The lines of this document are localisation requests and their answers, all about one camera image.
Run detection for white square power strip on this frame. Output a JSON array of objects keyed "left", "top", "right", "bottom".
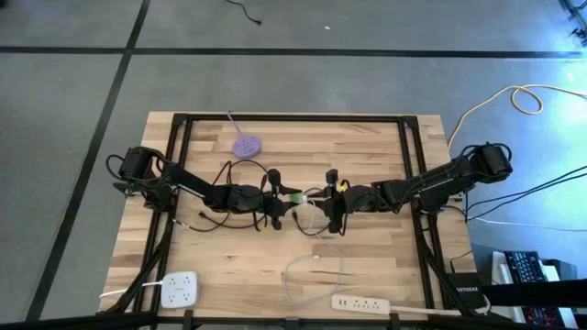
[{"left": 160, "top": 270, "right": 199, "bottom": 309}]

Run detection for short black USB cable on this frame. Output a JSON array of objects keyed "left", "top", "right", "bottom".
[{"left": 292, "top": 186, "right": 345, "bottom": 237}]

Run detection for black table frame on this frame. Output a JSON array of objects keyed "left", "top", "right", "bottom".
[{"left": 98, "top": 112, "right": 487, "bottom": 330}]

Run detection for purple hub cord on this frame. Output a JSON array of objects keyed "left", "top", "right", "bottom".
[{"left": 227, "top": 109, "right": 244, "bottom": 138}]

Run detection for backlit keyboard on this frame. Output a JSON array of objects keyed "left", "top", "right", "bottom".
[{"left": 520, "top": 305, "right": 566, "bottom": 329}]

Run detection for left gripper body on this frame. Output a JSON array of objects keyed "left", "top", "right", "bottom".
[{"left": 238, "top": 168, "right": 282, "bottom": 232}]

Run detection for black stand legs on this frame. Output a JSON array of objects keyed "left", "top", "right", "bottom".
[{"left": 558, "top": 0, "right": 587, "bottom": 47}]

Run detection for black network switch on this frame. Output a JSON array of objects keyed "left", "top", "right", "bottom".
[{"left": 447, "top": 272, "right": 488, "bottom": 307}]

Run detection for black floor cable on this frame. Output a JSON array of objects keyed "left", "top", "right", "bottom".
[
  {"left": 465, "top": 164, "right": 587, "bottom": 210},
  {"left": 466, "top": 172, "right": 587, "bottom": 224}
]

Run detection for purple round power hub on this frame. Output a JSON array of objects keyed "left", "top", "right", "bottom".
[{"left": 231, "top": 132, "right": 262, "bottom": 160}]

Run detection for black cable with plug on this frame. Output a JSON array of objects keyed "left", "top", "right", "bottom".
[{"left": 224, "top": 0, "right": 263, "bottom": 27}]

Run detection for white floor cable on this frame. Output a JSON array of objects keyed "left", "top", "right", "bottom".
[{"left": 471, "top": 216, "right": 587, "bottom": 233}]

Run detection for long black USB cable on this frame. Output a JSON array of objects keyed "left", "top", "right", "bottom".
[{"left": 197, "top": 159, "right": 276, "bottom": 232}]

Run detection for black keyboard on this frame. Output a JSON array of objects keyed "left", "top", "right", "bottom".
[{"left": 504, "top": 249, "right": 548, "bottom": 285}]

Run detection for yellow cable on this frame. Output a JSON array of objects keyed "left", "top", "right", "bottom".
[{"left": 448, "top": 84, "right": 587, "bottom": 144}]

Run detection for beige power strip cord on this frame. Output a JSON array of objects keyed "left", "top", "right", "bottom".
[{"left": 388, "top": 295, "right": 492, "bottom": 317}]

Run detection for white power strip cord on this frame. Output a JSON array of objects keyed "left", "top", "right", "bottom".
[{"left": 98, "top": 280, "right": 164, "bottom": 299}]

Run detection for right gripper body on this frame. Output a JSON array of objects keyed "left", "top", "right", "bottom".
[{"left": 325, "top": 168, "right": 371, "bottom": 235}]

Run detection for white braided USB cable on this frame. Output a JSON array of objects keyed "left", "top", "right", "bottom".
[{"left": 282, "top": 201, "right": 344, "bottom": 305}]

